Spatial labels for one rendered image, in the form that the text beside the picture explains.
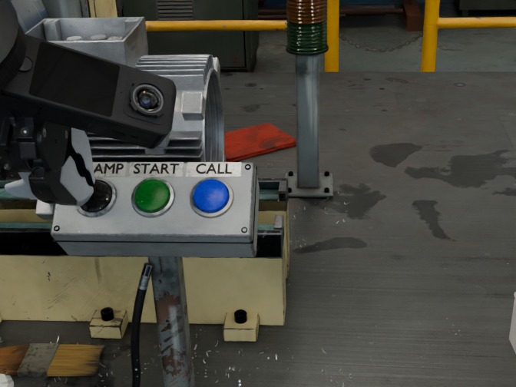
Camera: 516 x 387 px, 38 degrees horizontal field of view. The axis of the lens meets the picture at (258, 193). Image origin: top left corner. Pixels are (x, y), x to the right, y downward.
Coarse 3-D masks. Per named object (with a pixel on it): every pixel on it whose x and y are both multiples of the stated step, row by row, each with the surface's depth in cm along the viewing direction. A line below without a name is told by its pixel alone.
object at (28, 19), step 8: (16, 0) 113; (24, 0) 115; (32, 0) 118; (40, 0) 120; (16, 8) 112; (24, 8) 114; (32, 8) 116; (40, 8) 119; (24, 16) 113; (32, 16) 116; (40, 16) 118; (48, 16) 124; (24, 24) 112; (32, 24) 115
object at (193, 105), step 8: (216, 64) 89; (184, 96) 78; (192, 96) 78; (200, 96) 78; (184, 104) 78; (192, 104) 78; (200, 104) 78; (184, 112) 78; (192, 112) 78; (200, 112) 78; (184, 120) 80; (192, 120) 79; (200, 120) 79; (224, 160) 95; (40, 200) 85; (40, 208) 85; (48, 208) 85; (40, 216) 86; (48, 216) 86
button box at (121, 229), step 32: (128, 192) 64; (192, 192) 63; (256, 192) 66; (64, 224) 63; (96, 224) 63; (128, 224) 62; (160, 224) 62; (192, 224) 62; (224, 224) 62; (256, 224) 66; (224, 256) 66
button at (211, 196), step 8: (200, 184) 63; (208, 184) 63; (216, 184) 63; (224, 184) 63; (200, 192) 62; (208, 192) 62; (216, 192) 62; (224, 192) 62; (200, 200) 62; (208, 200) 62; (216, 200) 62; (224, 200) 62; (200, 208) 62; (208, 208) 62; (216, 208) 62
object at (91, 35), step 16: (32, 32) 83; (48, 32) 86; (64, 32) 88; (80, 32) 88; (96, 32) 87; (112, 32) 87; (128, 32) 80; (144, 32) 86; (80, 48) 78; (96, 48) 78; (112, 48) 78; (128, 48) 79; (144, 48) 86; (128, 64) 79
